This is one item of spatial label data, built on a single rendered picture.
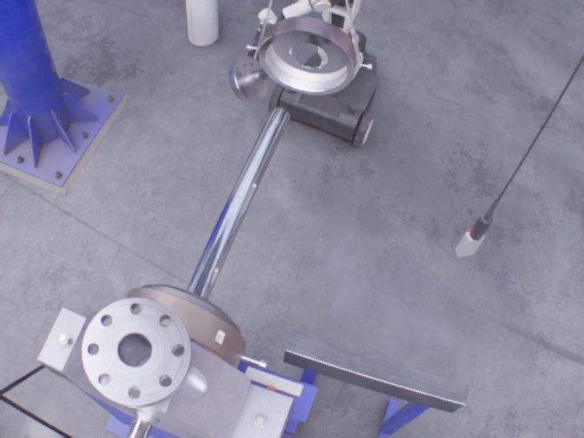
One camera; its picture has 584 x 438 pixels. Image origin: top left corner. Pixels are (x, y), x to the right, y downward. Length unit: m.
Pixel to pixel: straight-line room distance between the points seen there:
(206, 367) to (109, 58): 2.85
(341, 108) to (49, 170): 1.72
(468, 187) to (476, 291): 0.66
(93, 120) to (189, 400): 2.41
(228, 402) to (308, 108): 2.13
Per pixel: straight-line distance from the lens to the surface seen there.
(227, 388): 1.46
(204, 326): 1.48
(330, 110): 3.27
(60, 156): 3.44
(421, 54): 4.04
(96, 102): 3.64
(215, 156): 3.28
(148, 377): 1.28
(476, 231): 1.92
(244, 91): 2.36
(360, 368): 1.86
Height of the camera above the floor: 2.64
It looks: 60 degrees down
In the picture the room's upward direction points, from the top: 9 degrees clockwise
